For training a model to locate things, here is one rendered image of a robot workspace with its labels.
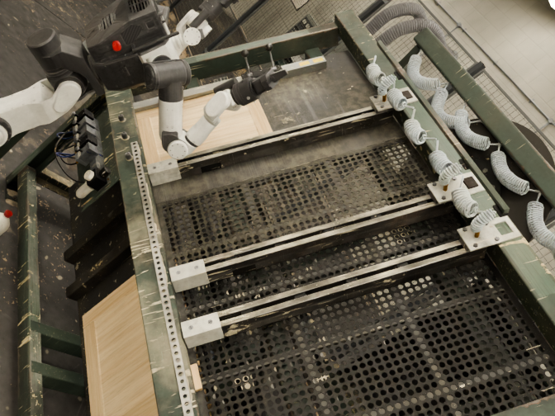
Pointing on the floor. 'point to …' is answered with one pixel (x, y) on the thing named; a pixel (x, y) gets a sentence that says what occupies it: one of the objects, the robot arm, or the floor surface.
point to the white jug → (5, 221)
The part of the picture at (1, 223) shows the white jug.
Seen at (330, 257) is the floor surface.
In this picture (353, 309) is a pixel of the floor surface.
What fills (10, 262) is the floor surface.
